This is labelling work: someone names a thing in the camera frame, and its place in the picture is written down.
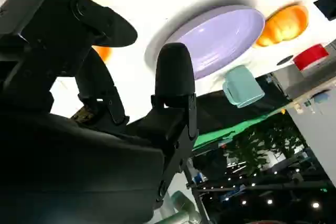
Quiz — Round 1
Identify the black table cable hole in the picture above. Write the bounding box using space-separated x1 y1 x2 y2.
277 55 294 66

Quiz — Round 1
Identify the pale green mug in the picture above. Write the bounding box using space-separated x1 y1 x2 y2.
222 64 265 109

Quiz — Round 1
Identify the green cloth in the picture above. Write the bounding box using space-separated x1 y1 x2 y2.
193 107 287 152

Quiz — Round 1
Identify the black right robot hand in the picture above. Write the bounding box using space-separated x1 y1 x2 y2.
0 0 200 224

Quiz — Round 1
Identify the orange white toy bread roll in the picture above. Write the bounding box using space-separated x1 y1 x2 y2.
253 2 309 49
91 45 113 63

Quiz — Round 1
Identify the green leafy plant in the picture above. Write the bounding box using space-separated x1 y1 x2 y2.
230 113 305 177

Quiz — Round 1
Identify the lilac plate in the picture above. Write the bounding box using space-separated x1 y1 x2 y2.
165 5 266 81

